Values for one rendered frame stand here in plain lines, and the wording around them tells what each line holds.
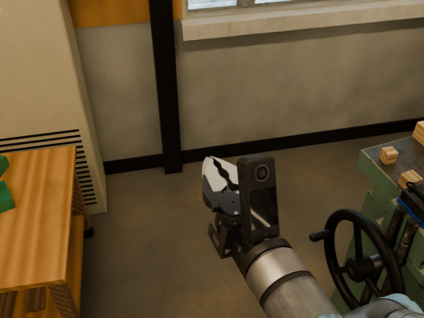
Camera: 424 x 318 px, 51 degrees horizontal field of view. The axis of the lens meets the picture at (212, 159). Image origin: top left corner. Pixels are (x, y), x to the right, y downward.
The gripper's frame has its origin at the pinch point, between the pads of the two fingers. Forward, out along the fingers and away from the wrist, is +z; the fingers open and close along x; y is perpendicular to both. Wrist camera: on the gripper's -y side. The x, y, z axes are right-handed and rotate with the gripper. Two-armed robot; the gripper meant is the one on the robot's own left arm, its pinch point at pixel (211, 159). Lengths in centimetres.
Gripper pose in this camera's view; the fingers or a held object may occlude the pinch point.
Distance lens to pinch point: 71.0
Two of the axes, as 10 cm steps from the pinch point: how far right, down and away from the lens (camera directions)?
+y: -1.2, 7.8, 6.1
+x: 9.1, -1.5, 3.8
